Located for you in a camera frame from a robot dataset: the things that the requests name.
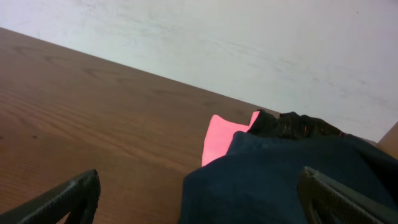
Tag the black patterned garment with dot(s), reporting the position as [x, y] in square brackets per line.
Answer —
[291, 126]

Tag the navy blue shorts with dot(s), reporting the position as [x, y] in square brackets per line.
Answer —
[256, 181]

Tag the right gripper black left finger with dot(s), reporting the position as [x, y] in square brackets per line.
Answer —
[76, 199]

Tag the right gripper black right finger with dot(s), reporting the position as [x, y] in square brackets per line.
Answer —
[325, 200]

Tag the pink garment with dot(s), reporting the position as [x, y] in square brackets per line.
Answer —
[219, 136]

